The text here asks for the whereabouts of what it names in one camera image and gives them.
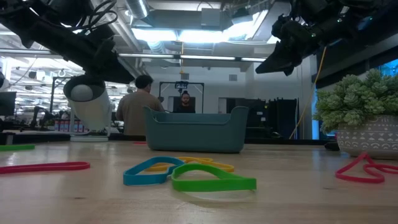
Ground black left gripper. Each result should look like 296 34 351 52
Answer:
63 24 135 85

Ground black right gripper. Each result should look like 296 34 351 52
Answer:
255 14 330 77

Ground teal plastic bin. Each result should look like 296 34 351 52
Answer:
142 105 250 154

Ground blue rubber band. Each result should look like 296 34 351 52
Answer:
123 156 186 187

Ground yellow rubber band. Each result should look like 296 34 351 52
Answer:
144 156 236 174

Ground green rubber band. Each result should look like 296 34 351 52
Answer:
170 163 257 193
0 144 36 152

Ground person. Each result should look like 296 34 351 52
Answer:
116 74 165 136
175 90 197 114

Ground black storage cabinet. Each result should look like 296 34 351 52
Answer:
226 98 269 139
267 98 300 140

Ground row of colourful boxes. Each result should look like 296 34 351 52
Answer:
53 119 85 133

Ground green artificial succulent plant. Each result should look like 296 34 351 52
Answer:
312 68 398 135

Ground long ceiling light bar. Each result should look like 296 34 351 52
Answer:
118 52 268 63

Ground white patterned plant pot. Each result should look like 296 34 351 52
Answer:
335 114 398 160

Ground black computer monitor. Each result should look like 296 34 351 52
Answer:
0 91 17 117

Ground yellow hanging cable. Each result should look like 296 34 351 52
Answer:
288 45 328 140

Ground silver round air duct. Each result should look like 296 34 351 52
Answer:
124 0 150 19

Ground grey rectangular duct box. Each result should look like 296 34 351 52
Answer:
200 7 233 31

